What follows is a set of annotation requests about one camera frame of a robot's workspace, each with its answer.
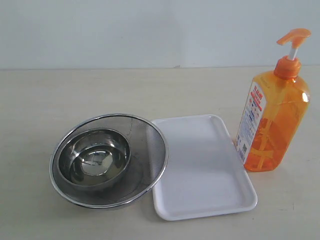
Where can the white rectangular plastic tray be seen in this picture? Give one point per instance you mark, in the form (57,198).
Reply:
(204,176)

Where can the orange pump soap bottle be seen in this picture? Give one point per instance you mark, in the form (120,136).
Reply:
(275,106)

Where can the steel mesh colander basket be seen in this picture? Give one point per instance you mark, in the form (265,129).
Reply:
(149,158)

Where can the small stainless steel bowl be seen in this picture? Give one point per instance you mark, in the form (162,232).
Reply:
(95,159)

